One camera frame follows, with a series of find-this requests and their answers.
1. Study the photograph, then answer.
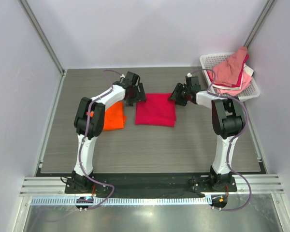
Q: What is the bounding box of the aluminium front rail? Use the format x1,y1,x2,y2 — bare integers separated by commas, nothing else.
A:
20,174,284,196

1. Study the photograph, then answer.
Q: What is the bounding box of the right aluminium frame post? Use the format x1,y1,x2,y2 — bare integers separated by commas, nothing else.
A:
243,0,277,49

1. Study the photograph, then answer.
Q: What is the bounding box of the light pink t shirt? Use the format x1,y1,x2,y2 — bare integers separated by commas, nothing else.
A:
217,72,253,97

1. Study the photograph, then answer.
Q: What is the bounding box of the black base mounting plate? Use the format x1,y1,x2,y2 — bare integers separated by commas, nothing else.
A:
64,172,237,195

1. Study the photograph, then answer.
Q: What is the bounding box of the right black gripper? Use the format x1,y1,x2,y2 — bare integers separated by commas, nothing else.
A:
168,83,190,107

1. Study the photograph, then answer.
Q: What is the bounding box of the aluminium frame post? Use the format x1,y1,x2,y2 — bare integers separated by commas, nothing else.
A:
18,0,66,77
243,0,277,49

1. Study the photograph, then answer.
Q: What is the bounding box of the white plastic basket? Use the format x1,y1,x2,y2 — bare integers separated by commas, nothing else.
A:
200,52,260,102

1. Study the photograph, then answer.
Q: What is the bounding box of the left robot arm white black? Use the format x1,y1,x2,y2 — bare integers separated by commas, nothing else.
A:
65,72,146,193

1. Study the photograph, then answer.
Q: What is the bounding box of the folded orange t shirt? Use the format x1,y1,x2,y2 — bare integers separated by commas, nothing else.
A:
103,101,127,131

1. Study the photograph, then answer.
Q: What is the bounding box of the left aluminium frame post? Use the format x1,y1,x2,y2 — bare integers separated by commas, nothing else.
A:
18,0,66,77

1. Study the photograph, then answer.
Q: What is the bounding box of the salmon pink t shirt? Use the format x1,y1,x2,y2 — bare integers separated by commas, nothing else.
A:
207,46,249,87

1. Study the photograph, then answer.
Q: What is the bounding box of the crimson red t shirt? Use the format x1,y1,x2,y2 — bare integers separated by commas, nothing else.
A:
135,93,176,127

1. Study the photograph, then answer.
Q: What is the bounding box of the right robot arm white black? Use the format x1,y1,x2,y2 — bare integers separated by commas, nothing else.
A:
168,73,246,191

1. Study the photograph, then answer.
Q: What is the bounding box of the white slotted cable duct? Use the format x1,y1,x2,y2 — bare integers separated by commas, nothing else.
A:
31,196,212,206

